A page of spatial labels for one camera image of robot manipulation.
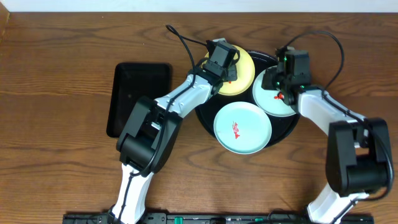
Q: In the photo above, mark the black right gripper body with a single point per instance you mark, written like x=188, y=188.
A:
x=275, y=81

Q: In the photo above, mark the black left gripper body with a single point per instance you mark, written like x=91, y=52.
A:
x=232, y=72

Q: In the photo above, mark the yellow plastic plate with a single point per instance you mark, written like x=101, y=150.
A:
x=245, y=71

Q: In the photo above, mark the light green plate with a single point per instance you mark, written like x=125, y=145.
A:
x=270, y=101
x=242, y=127

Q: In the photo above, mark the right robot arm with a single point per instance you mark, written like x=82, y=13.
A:
x=358, y=154

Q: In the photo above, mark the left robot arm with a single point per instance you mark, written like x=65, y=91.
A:
x=149, y=135

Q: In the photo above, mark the black rectangular sponge tray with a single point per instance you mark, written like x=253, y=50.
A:
x=131, y=81

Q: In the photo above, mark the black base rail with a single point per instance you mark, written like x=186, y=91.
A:
x=163, y=218

